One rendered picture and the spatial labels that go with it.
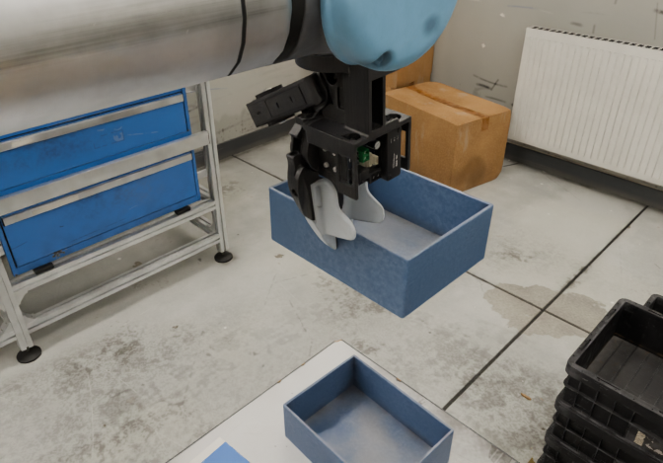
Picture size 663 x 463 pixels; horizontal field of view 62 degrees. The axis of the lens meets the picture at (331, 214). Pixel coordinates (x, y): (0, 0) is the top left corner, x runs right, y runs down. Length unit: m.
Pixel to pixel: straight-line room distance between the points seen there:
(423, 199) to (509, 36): 2.72
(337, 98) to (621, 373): 1.11
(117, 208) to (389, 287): 1.67
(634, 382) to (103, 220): 1.69
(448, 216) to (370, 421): 0.40
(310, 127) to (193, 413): 1.51
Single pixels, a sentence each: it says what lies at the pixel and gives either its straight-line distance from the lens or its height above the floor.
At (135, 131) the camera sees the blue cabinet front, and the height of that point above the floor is 0.68.
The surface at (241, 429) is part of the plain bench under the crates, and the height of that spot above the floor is 0.70.
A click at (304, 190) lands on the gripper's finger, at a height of 1.19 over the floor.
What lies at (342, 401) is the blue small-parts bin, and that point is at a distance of 0.95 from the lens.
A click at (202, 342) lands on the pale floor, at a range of 2.11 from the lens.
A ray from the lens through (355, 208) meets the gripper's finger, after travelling 0.55.
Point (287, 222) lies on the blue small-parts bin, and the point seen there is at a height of 1.10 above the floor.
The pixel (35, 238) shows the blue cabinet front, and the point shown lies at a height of 0.43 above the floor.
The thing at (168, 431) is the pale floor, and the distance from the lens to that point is 1.87.
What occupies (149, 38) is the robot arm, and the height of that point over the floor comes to 1.38.
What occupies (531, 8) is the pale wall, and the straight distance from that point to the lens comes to 3.28.
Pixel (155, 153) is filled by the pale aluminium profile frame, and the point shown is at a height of 0.60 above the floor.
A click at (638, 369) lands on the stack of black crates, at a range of 1.46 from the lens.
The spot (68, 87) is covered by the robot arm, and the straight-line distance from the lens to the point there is 0.21.
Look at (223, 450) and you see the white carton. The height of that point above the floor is 0.79.
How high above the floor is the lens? 1.43
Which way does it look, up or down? 31 degrees down
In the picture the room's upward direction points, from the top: straight up
